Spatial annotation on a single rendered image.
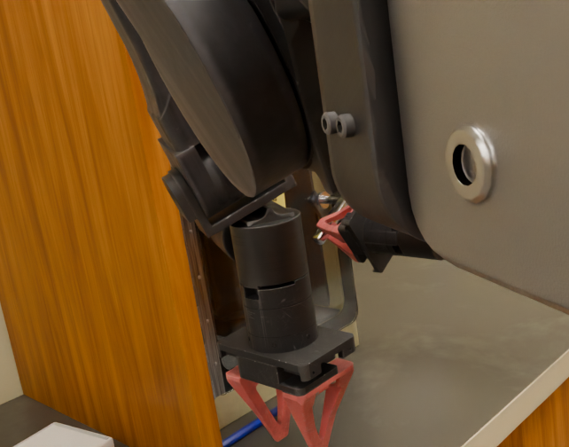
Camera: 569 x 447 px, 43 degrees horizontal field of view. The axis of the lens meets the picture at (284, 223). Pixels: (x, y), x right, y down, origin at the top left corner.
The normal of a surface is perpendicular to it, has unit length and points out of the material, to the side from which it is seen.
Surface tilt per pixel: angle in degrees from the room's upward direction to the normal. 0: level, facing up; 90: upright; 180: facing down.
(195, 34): 73
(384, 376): 0
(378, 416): 0
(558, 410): 90
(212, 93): 109
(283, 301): 91
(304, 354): 1
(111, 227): 90
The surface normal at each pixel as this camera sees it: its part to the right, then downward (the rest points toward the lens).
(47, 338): -0.69, 0.26
